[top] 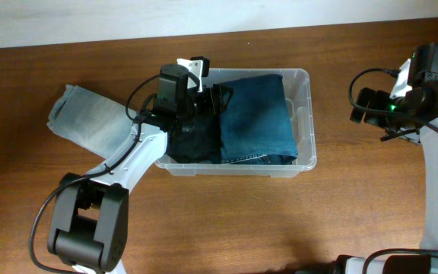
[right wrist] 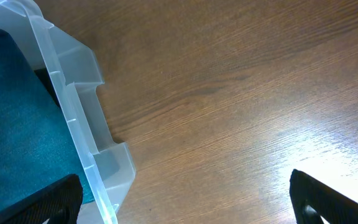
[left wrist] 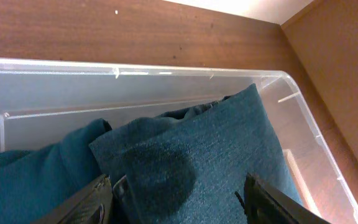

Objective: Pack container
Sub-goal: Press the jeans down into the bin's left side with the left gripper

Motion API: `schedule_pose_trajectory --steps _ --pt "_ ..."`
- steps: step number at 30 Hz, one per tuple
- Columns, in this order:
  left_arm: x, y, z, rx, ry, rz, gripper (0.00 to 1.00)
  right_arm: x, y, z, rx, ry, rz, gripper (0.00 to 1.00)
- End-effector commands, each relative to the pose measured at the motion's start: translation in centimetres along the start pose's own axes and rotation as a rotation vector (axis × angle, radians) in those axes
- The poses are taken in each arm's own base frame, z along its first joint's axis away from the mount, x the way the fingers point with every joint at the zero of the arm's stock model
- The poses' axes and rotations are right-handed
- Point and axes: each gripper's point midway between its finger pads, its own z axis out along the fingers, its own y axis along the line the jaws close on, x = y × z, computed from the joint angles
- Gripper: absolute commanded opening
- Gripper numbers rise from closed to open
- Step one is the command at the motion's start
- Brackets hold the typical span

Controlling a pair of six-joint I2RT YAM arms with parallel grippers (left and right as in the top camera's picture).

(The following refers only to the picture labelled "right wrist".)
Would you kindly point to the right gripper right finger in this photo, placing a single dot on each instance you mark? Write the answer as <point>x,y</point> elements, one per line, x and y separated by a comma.
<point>314,202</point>

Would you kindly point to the dark blue jeans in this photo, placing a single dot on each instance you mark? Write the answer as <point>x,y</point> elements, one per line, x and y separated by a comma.
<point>36,148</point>

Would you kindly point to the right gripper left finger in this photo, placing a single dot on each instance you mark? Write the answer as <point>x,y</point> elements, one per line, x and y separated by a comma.
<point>59,202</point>

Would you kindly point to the clear plastic storage bin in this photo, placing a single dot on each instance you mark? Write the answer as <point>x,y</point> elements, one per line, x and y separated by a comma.
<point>75,75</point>

